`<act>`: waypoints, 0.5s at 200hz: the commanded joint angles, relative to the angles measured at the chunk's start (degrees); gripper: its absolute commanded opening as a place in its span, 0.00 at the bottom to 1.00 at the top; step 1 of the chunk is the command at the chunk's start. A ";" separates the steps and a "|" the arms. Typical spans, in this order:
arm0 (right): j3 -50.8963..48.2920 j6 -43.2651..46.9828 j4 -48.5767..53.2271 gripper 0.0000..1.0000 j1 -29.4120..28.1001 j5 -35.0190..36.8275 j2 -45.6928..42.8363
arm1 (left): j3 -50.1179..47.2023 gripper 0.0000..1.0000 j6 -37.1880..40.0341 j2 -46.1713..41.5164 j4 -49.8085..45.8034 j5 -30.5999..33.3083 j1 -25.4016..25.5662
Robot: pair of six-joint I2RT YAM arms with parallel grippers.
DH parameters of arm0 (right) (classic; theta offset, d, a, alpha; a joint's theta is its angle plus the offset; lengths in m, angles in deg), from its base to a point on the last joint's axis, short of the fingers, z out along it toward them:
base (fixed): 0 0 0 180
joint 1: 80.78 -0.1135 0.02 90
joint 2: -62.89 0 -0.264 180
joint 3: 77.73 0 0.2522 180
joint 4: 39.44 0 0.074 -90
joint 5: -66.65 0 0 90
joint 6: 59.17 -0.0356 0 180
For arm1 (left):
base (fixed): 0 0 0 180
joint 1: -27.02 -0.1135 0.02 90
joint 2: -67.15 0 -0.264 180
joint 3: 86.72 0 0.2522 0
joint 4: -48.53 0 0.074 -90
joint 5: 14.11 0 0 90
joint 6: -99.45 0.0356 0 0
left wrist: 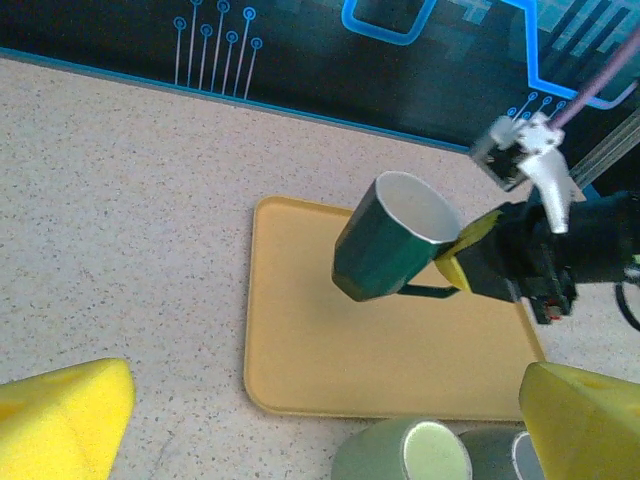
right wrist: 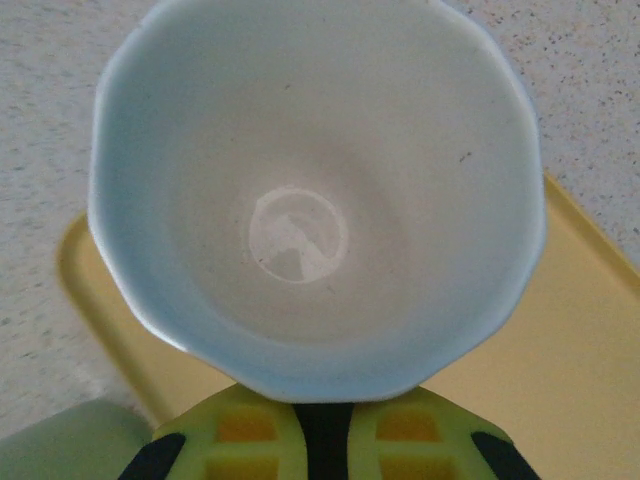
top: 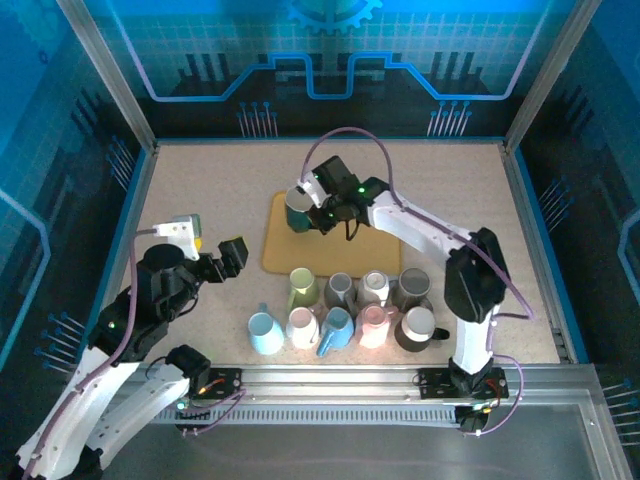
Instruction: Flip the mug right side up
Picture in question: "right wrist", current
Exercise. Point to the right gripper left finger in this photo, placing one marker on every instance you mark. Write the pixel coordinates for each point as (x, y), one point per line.
(197, 425)

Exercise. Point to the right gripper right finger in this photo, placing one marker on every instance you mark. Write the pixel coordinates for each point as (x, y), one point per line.
(455, 425)

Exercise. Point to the light green mug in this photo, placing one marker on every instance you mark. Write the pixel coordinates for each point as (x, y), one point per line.
(65, 445)

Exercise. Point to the white ceramic mug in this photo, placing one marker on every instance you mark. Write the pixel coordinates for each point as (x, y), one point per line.
(300, 175)

